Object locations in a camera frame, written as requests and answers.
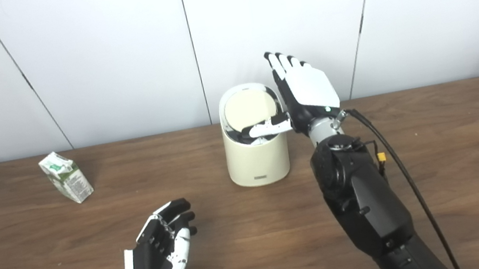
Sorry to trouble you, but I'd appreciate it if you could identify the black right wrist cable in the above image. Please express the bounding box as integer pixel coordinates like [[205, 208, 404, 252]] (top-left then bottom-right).
[[339, 97, 461, 269]]

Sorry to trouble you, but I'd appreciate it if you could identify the cream round bin lid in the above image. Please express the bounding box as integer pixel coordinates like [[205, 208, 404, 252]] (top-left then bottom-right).
[[221, 87, 281, 133]]

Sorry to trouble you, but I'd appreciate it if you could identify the green white milk carton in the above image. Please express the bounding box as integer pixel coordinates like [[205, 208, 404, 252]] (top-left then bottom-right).
[[37, 147, 96, 209]]

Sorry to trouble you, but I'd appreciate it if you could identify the cream-colored bin body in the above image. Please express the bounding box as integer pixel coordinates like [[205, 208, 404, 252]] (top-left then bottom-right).
[[215, 79, 294, 191]]

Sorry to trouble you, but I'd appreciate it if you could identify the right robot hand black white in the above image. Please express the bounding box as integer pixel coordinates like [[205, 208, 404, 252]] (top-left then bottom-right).
[[233, 43, 345, 144]]

